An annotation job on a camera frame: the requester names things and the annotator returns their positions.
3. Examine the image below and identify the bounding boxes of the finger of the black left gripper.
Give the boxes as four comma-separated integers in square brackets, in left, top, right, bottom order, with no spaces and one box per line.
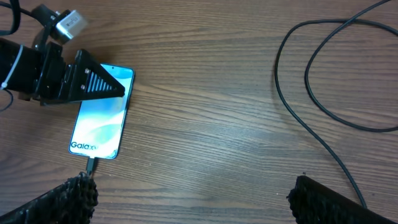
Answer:
[63,49,125,102]

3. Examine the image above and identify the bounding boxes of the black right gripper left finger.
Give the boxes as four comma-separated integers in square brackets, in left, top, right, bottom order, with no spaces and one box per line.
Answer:
[1,172,98,224]

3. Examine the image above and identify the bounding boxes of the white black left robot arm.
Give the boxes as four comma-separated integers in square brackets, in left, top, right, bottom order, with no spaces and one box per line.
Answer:
[1,1,126,105]

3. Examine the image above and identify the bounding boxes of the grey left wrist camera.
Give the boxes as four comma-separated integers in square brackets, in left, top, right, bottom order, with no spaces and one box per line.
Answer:
[51,10,88,44]

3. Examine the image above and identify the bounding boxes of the black USB charging cable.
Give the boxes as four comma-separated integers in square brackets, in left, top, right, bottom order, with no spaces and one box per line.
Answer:
[85,0,398,209]

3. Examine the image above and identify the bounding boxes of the blue Galaxy smartphone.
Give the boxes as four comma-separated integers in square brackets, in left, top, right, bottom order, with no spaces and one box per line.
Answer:
[68,63,135,159]

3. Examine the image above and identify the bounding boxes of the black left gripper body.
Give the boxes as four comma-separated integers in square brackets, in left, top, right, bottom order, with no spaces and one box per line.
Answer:
[33,42,76,106]

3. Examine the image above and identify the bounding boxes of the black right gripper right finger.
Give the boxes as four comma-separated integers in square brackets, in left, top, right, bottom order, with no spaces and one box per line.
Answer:
[287,175,397,224]

